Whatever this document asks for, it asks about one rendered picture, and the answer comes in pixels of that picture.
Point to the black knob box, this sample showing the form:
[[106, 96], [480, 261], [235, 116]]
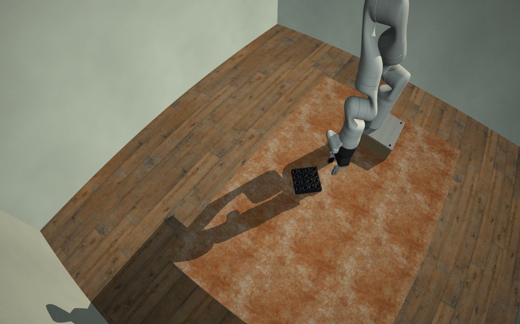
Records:
[[306, 180]]

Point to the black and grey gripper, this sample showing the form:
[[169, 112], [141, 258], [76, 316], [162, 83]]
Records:
[[341, 148]]

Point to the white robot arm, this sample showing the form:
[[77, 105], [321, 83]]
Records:
[[374, 65]]

